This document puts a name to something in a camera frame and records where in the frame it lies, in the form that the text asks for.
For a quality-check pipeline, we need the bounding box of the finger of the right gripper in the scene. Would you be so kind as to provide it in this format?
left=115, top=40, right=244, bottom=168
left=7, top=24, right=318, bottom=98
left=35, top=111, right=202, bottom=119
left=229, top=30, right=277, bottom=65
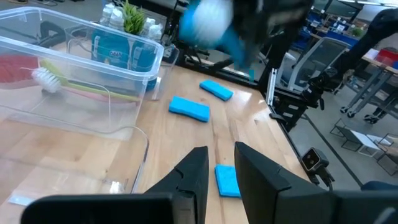
left=234, top=0, right=262, bottom=67

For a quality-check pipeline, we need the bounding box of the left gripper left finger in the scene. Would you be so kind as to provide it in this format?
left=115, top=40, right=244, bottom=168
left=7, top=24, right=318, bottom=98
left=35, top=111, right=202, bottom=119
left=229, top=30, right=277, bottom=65
left=20, top=146, right=210, bottom=224

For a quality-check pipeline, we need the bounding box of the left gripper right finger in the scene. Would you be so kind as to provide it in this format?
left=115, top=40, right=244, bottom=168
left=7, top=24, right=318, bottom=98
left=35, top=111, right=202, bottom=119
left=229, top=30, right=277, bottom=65
left=234, top=141, right=398, bottom=224

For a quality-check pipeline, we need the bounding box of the blue dish brush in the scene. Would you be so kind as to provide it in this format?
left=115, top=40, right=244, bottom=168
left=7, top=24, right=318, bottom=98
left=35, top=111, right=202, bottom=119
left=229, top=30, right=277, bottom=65
left=178, top=0, right=259, bottom=83

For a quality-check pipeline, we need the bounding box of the blue sponge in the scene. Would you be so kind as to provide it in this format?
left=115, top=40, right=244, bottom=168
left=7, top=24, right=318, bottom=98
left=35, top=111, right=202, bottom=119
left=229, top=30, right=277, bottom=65
left=199, top=78, right=234, bottom=102
left=168, top=95, right=211, bottom=123
left=214, top=164, right=242, bottom=198

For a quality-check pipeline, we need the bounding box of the green dish brush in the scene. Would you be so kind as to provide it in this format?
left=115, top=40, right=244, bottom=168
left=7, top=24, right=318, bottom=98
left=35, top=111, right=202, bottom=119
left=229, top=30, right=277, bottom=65
left=30, top=58, right=141, bottom=103

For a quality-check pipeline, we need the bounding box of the grey mesh office chair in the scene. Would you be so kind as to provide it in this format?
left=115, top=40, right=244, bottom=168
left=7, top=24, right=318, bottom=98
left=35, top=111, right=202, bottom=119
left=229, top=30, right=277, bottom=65
left=278, top=36, right=351, bottom=94

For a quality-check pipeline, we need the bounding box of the wheeled desk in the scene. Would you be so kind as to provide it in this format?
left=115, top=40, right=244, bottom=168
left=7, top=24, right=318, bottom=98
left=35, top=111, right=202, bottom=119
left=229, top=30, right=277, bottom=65
left=340, top=46, right=398, bottom=125

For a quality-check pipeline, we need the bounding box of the green plant in white pot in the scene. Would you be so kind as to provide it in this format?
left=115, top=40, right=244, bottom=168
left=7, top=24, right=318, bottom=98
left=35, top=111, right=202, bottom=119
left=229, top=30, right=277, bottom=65
left=122, top=0, right=147, bottom=35

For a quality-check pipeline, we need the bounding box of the deep clear plastic bin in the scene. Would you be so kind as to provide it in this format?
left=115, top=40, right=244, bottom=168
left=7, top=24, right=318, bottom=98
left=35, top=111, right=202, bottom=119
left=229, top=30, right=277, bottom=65
left=0, top=6, right=165, bottom=139

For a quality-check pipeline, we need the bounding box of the small black table camera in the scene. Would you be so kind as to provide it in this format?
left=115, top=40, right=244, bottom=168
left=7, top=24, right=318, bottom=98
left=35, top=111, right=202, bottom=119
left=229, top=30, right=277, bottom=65
left=300, top=147, right=336, bottom=187

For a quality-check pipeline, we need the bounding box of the silver frame bracket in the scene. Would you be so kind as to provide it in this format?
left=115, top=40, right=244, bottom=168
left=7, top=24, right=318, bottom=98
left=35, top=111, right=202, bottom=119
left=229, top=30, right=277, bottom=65
left=265, top=67, right=278, bottom=107

